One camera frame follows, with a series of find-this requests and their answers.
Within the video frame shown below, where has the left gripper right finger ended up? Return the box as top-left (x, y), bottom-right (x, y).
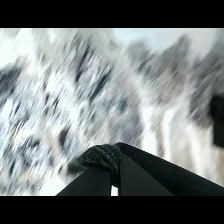
top-left (117, 153), bottom-right (175, 197)

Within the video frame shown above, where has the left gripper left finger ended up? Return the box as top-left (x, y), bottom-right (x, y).
top-left (56, 165), bottom-right (112, 197)

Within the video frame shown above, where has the black garment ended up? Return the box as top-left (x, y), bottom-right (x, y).
top-left (77, 142), bottom-right (224, 197)

